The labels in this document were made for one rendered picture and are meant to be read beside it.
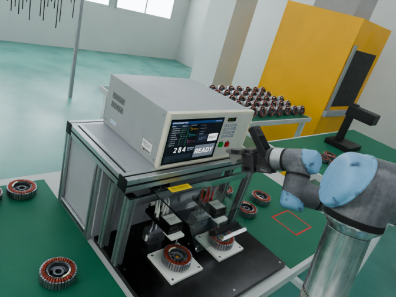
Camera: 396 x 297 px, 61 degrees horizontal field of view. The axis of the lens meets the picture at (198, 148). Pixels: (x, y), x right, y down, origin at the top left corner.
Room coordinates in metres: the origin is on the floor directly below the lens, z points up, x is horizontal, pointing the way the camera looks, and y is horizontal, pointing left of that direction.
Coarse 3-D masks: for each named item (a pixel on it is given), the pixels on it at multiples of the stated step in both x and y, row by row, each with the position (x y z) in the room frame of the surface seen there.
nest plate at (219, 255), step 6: (210, 246) 1.11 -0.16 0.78; (234, 246) 1.15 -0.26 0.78; (240, 246) 1.17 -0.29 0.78; (210, 252) 1.08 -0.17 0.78; (216, 252) 1.08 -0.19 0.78; (222, 252) 1.09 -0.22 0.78; (228, 252) 1.11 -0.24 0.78; (234, 252) 1.12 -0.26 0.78; (216, 258) 1.06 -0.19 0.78; (222, 258) 1.06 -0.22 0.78
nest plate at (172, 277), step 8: (152, 256) 0.96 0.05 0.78; (160, 256) 0.97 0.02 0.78; (160, 264) 0.93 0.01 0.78; (192, 264) 0.98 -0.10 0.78; (160, 272) 0.91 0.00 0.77; (168, 272) 0.91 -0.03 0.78; (176, 272) 0.92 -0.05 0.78; (184, 272) 0.93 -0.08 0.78; (192, 272) 0.94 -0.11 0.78; (168, 280) 0.88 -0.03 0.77; (176, 280) 0.88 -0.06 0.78
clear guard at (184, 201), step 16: (160, 192) 0.94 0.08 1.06; (176, 192) 0.97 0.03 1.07; (192, 192) 1.00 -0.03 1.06; (208, 192) 1.03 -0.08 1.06; (176, 208) 0.88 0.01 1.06; (192, 208) 0.91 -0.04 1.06; (208, 208) 0.93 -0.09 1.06; (224, 208) 0.96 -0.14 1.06; (192, 224) 0.83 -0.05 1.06; (208, 224) 0.87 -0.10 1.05; (224, 224) 0.91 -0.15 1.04; (240, 224) 0.96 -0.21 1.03; (192, 240) 0.80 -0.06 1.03; (208, 240) 0.83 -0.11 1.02
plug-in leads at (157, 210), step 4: (160, 200) 1.04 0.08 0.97; (152, 204) 1.07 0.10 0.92; (156, 204) 1.06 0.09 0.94; (164, 204) 1.08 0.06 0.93; (148, 208) 1.07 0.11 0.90; (152, 208) 1.07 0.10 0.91; (156, 208) 1.05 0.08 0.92; (164, 208) 1.05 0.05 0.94; (168, 208) 1.06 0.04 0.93; (156, 212) 1.06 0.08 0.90; (164, 212) 1.05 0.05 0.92; (168, 212) 1.07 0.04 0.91; (156, 216) 1.03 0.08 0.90
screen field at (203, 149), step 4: (204, 144) 1.14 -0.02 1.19; (208, 144) 1.16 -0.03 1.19; (212, 144) 1.17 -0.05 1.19; (196, 148) 1.11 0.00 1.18; (200, 148) 1.13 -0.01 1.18; (204, 148) 1.15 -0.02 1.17; (208, 148) 1.16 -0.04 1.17; (212, 148) 1.18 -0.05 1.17; (196, 152) 1.12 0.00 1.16; (200, 152) 1.13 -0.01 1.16; (204, 152) 1.15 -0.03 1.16; (208, 152) 1.17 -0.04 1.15; (192, 156) 1.11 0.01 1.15; (196, 156) 1.12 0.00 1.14
